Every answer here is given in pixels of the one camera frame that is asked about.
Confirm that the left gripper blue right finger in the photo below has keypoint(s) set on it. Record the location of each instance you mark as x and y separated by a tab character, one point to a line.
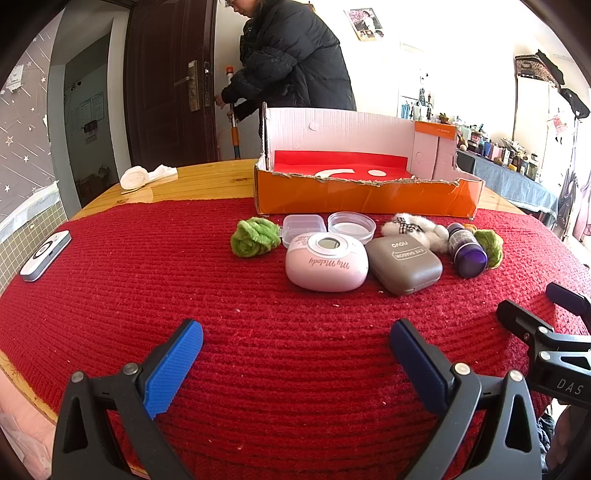
507	445

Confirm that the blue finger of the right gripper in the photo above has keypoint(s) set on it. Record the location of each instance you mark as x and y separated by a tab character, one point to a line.
577	304
520	322

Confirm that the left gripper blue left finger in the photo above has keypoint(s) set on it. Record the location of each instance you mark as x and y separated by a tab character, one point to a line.
85	445

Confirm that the purple glitter bottle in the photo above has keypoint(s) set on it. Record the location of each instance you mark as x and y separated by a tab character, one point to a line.
469	257

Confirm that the green fuzzy scrunchie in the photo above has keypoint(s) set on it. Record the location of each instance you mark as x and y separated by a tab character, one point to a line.
492	244
254	236

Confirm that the brown eyeshadow compact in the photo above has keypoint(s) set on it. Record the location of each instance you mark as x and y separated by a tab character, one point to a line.
403	264

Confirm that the white fluffy bunny plush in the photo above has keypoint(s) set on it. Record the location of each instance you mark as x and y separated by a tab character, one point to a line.
433	236

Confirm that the pink My Melody case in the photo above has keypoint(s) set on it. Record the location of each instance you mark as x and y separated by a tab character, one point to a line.
327	262

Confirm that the clear round plastic lid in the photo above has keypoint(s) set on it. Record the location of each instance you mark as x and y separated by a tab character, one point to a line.
359	226

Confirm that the small clear plastic box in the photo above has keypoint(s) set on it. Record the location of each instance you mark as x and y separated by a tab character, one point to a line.
297	224

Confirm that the red knitted table cloth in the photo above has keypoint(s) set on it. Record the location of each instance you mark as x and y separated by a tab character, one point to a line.
290	384

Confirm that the white rectangular device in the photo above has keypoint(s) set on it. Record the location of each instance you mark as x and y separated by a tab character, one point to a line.
44	256

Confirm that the orange white cardboard box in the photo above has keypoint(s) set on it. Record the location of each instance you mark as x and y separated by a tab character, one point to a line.
324	160

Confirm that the person in black jacket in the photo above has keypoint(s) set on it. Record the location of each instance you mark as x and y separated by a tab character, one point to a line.
290	58

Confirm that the dark brown wooden door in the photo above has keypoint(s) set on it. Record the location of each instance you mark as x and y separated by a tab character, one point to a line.
168	83

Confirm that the wall photo poster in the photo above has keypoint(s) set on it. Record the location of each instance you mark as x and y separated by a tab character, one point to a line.
366	24

